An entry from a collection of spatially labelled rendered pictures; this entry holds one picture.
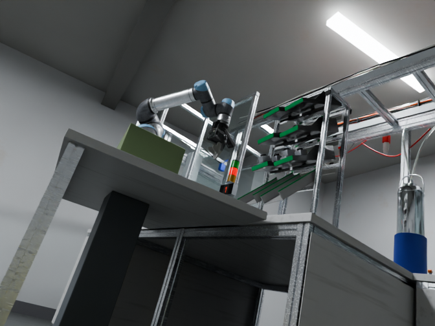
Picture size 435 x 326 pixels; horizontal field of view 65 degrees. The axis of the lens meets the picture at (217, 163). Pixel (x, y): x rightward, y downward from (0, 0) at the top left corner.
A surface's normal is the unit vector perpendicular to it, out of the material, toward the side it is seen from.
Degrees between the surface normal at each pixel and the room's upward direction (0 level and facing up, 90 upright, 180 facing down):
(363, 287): 90
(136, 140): 90
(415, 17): 180
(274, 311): 90
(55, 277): 90
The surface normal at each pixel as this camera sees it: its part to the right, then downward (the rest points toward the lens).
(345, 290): 0.63, -0.17
